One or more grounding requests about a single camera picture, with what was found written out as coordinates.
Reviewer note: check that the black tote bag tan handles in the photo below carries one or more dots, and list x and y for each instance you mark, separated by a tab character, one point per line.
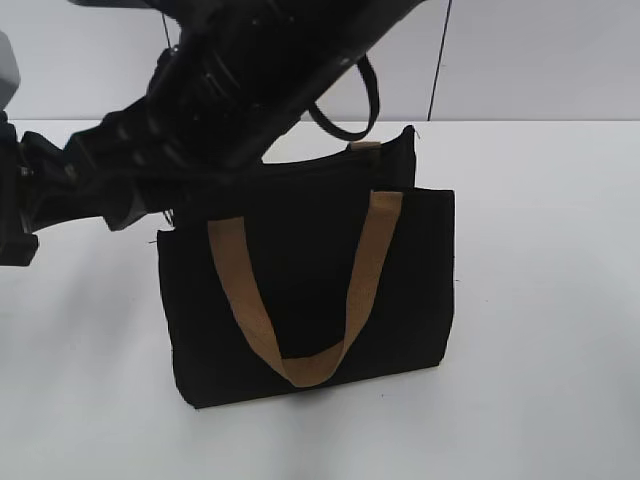
309	274

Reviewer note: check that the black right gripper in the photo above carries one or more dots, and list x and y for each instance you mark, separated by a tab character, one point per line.
133	167

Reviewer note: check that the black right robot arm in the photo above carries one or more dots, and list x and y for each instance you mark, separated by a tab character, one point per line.
242	75

